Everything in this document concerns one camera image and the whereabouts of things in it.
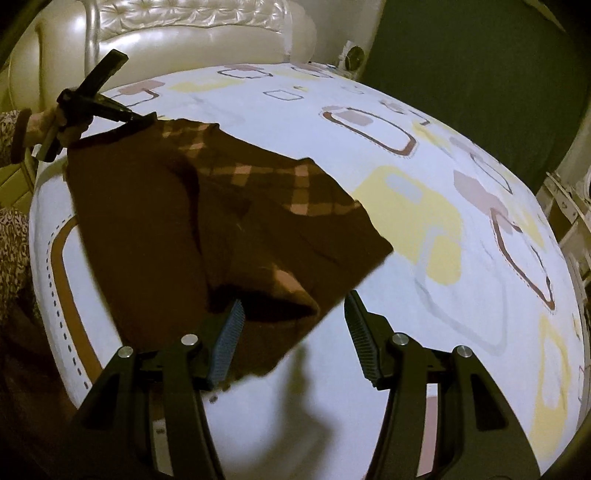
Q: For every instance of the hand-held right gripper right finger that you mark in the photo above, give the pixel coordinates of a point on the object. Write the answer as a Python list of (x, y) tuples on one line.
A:
[(362, 332)]

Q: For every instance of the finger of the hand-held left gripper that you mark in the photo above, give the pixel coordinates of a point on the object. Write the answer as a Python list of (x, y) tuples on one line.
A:
[(120, 110), (108, 67)]

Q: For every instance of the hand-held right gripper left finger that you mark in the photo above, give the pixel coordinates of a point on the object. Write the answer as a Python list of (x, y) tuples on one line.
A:
[(226, 341)]

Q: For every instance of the brown plaid sweater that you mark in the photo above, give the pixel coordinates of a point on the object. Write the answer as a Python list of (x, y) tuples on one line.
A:
[(161, 207)]

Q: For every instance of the person's left hand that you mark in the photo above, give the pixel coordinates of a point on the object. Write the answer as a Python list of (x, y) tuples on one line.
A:
[(41, 125)]

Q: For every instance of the cream tufted headboard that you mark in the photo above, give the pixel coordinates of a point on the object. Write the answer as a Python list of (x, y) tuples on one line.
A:
[(184, 41)]

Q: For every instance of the bed with patterned sheet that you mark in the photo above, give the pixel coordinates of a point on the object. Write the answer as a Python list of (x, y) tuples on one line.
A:
[(323, 184)]

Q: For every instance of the person's patterned clothing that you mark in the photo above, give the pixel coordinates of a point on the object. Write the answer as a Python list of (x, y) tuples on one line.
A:
[(14, 249)]

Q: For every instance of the white dressing table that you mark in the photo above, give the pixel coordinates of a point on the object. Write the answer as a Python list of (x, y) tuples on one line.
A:
[(565, 203)]

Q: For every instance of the small round white fan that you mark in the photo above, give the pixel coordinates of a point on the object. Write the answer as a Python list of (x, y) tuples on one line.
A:
[(355, 56)]

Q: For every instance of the green curtain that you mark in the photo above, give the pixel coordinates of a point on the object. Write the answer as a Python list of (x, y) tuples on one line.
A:
[(461, 69)]

